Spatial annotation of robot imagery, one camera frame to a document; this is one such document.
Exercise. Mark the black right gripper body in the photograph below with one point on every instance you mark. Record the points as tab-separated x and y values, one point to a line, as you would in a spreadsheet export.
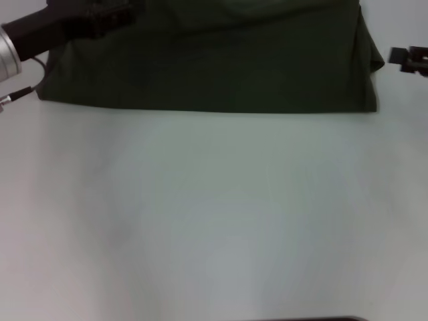
418	61

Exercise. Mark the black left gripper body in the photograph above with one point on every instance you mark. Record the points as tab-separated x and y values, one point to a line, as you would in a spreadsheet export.
60	23

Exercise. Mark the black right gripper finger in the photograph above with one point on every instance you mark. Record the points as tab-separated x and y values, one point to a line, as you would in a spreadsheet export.
398	56

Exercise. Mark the dark green FREE t-shirt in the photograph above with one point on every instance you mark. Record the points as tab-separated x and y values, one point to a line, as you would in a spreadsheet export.
207	67

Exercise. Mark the dark rounded base edge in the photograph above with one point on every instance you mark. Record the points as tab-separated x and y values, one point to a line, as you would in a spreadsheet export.
334	318

